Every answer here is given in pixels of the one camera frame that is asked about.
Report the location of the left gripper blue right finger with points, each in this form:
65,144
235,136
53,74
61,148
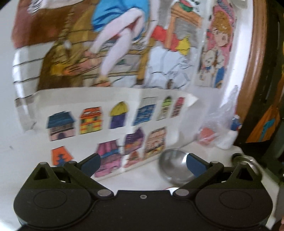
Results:
205,173

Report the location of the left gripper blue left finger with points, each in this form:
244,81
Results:
81,173

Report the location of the deep steel bowl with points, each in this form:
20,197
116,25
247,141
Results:
173,168

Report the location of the red round object in bag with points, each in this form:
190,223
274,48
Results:
206,136

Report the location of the white blue snowman bottle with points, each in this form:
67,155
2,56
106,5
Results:
226,140

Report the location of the clear plastic bag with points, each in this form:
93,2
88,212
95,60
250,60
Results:
219,120

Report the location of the coloured houses drawing sheet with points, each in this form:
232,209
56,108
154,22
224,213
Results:
126,127

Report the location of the painting of woman orange dress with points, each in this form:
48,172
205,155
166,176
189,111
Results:
266,126

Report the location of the girl with teddy drawing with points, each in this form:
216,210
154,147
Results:
217,46

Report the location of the large coloured figure drawing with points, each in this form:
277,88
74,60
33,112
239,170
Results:
62,44

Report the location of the brown wooden door frame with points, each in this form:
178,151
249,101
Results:
251,47

